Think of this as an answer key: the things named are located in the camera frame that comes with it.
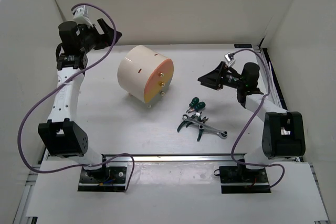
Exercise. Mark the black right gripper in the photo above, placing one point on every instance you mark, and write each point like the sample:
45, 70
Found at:
213, 79

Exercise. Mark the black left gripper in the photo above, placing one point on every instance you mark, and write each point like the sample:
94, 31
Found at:
104, 40

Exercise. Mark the green stubby screwdriver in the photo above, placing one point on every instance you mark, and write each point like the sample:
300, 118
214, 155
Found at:
192, 104
198, 107

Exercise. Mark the pink top drawer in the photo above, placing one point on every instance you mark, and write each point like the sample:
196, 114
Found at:
165, 68

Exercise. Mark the cream round drawer cabinet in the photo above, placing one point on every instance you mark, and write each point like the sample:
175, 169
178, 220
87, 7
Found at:
135, 69

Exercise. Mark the silver ratchet wrench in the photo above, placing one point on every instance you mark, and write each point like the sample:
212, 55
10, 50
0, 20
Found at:
220, 133

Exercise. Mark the yellow drawer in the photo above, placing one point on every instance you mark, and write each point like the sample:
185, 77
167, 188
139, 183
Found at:
151, 84

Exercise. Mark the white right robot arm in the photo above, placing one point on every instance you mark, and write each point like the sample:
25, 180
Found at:
283, 132

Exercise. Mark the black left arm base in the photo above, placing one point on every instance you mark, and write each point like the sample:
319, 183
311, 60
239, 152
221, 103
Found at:
111, 177

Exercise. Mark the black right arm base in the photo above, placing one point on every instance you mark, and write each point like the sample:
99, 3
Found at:
240, 180

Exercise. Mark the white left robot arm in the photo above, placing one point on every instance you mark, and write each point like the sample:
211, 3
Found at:
61, 134

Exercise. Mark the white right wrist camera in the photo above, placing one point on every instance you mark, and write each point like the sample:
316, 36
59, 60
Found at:
230, 59

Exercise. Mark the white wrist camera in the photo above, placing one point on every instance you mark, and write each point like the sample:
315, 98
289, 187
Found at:
80, 16
230, 59

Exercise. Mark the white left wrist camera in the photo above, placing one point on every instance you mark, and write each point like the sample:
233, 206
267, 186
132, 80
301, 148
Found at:
80, 16

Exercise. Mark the green handled side cutters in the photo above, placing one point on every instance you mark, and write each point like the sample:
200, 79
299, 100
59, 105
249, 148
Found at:
201, 127

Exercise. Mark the green handled pliers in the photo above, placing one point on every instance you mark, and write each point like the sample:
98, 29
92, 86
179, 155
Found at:
187, 123

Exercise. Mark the aluminium frame rail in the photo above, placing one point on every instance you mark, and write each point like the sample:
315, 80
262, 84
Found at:
173, 158

